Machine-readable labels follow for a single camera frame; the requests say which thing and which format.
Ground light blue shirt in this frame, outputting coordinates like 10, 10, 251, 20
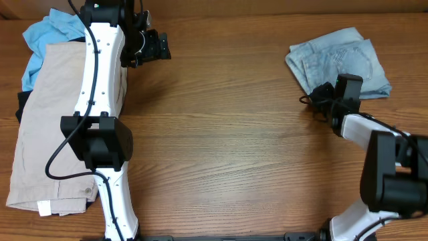
21, 9, 85, 92

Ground beige folded shorts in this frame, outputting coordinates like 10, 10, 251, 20
6, 42, 98, 216

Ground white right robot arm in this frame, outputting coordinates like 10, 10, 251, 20
308, 78, 427, 240

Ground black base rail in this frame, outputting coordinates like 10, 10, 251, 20
80, 230, 322, 241

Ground black garment under pile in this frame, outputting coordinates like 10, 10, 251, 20
15, 90, 32, 123

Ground light blue denim shorts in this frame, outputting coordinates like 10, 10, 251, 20
285, 27, 392, 99

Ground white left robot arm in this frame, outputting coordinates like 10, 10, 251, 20
52, 1, 171, 240

